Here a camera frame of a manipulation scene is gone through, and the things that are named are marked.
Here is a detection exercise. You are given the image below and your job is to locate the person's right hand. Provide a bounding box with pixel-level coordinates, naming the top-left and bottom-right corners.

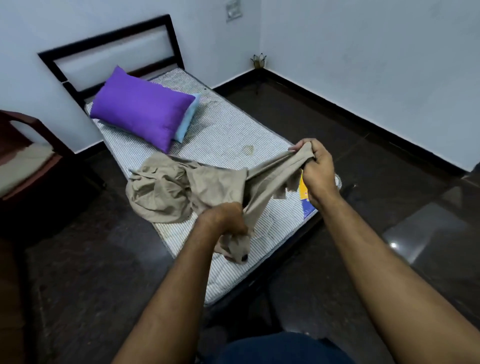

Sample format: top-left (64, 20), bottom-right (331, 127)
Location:
top-left (288, 137), bottom-right (340, 209)

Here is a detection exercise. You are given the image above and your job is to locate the person's left hand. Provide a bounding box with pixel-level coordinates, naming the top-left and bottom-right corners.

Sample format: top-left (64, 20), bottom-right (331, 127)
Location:
top-left (194, 202), bottom-right (250, 241)

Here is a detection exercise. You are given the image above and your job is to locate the plain taupe bed sheet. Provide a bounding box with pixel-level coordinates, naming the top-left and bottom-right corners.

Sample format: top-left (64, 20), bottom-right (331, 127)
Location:
top-left (125, 141), bottom-right (316, 265)

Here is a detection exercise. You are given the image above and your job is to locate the light blue pillow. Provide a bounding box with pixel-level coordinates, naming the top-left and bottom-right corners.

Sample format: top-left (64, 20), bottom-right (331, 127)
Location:
top-left (173, 93), bottom-right (202, 144)

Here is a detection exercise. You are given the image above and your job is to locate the purple dotted pillow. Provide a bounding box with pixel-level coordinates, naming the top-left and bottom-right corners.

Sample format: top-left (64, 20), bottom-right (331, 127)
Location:
top-left (89, 66), bottom-right (196, 155)

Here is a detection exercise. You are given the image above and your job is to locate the beige striped bed sheet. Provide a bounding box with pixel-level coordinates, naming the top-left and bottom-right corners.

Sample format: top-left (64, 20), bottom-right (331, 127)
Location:
top-left (0, 142), bottom-right (55, 198)

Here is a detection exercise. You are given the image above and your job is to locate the person's left forearm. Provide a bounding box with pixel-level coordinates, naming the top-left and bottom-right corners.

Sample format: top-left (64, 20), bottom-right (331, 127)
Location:
top-left (112, 221), bottom-right (226, 364)

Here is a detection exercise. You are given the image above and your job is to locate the person's right forearm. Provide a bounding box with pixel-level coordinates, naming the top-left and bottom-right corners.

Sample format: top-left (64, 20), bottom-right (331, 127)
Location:
top-left (316, 191), bottom-right (480, 364)

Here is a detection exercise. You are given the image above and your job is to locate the person's navy blue shirt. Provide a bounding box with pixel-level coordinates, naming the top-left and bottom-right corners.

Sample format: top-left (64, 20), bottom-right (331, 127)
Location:
top-left (217, 331), bottom-right (355, 364)

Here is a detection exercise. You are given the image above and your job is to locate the white striped mattress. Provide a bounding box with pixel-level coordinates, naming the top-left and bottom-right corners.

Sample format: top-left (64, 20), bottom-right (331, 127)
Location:
top-left (84, 67), bottom-right (342, 307)

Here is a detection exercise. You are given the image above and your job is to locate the maroon plastic chair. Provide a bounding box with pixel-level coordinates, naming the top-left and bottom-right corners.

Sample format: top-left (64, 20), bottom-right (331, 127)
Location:
top-left (0, 109), bottom-right (76, 203)

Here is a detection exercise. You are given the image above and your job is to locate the dark wooden bed frame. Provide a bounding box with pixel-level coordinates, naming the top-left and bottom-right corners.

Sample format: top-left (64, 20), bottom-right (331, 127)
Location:
top-left (37, 14), bottom-right (357, 312)

